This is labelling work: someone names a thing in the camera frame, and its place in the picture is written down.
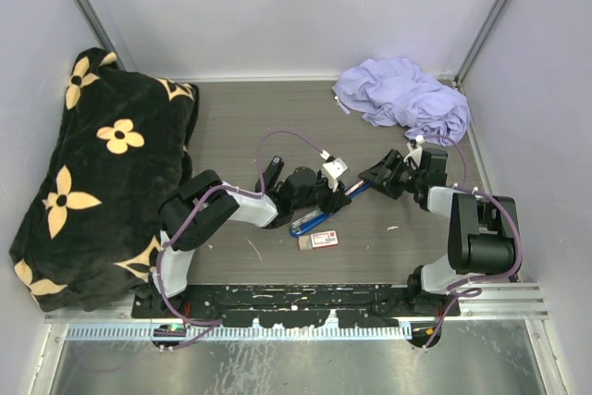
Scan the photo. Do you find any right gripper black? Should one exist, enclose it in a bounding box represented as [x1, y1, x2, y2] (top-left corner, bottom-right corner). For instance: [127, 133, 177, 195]
[360, 149, 425, 200]

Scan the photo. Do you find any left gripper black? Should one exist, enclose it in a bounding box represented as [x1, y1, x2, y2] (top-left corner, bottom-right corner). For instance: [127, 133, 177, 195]
[291, 171, 351, 216]

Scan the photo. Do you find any blue stapler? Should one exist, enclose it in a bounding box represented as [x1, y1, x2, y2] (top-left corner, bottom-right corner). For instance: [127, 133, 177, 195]
[289, 179, 370, 238]

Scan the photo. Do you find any black stapler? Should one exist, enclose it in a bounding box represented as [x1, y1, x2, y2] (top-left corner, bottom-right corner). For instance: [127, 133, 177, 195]
[254, 156, 284, 195]

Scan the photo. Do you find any red white staple box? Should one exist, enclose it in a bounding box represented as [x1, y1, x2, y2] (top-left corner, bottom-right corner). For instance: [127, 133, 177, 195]
[298, 230, 339, 251]

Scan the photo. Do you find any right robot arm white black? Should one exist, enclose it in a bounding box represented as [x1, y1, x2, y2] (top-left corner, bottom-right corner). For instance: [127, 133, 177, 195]
[358, 147, 523, 315]

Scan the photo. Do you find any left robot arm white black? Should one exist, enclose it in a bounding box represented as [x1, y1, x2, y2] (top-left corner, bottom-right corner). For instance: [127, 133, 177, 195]
[152, 156, 352, 317]

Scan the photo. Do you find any lavender crumpled cloth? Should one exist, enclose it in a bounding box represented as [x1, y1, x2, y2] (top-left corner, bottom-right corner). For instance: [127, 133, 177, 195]
[332, 57, 471, 146]

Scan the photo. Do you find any black floral blanket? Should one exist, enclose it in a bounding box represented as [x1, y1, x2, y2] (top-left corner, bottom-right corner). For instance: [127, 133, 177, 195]
[9, 48, 199, 313]

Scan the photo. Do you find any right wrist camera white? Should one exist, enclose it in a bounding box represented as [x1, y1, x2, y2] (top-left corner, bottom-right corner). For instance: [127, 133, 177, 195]
[403, 135, 425, 168]

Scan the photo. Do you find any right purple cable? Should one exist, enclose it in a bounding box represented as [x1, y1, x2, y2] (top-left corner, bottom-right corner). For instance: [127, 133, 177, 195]
[413, 134, 524, 350]

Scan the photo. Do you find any white cable duct strip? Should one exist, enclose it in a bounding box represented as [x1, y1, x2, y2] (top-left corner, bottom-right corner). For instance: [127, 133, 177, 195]
[66, 323, 413, 342]

